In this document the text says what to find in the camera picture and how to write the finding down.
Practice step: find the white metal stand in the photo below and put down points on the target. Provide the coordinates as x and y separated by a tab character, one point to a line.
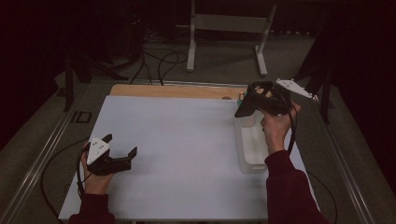
230	23

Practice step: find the white table mat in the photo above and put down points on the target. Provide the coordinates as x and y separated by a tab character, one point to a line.
168	155

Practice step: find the person's left hand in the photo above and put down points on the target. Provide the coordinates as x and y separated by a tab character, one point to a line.
96	185

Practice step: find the black phone case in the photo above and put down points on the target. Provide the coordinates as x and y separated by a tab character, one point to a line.
247	105

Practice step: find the person's right hand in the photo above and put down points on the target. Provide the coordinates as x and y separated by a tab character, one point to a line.
277	130

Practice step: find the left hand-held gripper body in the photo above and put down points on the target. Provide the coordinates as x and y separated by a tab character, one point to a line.
98	151

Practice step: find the aluminium frame rail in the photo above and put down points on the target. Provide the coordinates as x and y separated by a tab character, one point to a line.
40	161
339	161

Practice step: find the black tripod stand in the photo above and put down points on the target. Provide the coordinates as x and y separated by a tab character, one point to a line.
325	93
70	84

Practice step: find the white plastic bin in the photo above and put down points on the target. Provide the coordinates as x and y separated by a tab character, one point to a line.
252	149

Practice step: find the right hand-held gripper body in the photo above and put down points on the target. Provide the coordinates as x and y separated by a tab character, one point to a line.
278	102

